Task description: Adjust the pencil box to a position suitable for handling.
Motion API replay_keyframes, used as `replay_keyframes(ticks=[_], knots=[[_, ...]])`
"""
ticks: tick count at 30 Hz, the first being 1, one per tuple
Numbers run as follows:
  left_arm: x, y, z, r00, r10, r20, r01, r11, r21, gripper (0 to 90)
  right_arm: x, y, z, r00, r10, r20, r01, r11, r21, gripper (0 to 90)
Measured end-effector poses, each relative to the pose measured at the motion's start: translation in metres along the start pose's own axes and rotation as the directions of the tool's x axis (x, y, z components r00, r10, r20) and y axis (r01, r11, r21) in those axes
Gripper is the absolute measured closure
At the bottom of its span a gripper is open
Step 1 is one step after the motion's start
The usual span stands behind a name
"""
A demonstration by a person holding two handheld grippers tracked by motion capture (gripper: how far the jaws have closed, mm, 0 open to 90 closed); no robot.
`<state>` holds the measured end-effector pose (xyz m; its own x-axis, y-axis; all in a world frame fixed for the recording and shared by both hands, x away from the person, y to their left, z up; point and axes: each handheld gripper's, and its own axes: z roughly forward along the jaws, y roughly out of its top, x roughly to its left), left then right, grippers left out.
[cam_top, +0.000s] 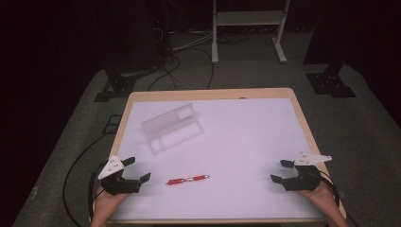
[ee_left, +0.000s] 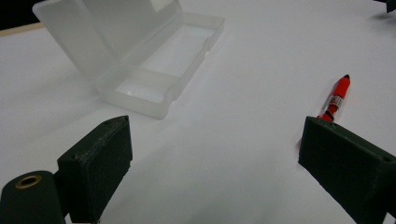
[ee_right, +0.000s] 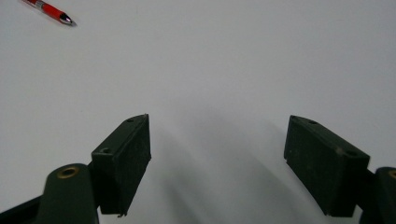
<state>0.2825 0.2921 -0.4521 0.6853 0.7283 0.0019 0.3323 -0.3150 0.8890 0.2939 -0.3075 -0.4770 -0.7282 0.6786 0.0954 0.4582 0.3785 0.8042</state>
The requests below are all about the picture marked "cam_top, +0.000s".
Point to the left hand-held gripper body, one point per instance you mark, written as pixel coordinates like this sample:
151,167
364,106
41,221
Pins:
117,184

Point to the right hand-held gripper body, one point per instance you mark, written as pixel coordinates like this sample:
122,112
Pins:
305,176

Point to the red pen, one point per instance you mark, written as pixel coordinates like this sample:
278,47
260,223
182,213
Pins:
188,179

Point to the clear plastic pencil case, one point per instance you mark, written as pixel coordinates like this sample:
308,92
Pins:
172,127

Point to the person's left hand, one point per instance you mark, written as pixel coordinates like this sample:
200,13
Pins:
106,205

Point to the person's right hand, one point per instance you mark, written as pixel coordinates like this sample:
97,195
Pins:
321,197

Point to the white table mat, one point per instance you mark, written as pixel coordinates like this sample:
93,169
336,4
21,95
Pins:
220,151

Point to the black stand base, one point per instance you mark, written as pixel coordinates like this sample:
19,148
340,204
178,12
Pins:
330,83
115,88

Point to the white metal stand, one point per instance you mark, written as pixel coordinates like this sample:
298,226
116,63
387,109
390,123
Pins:
249,28

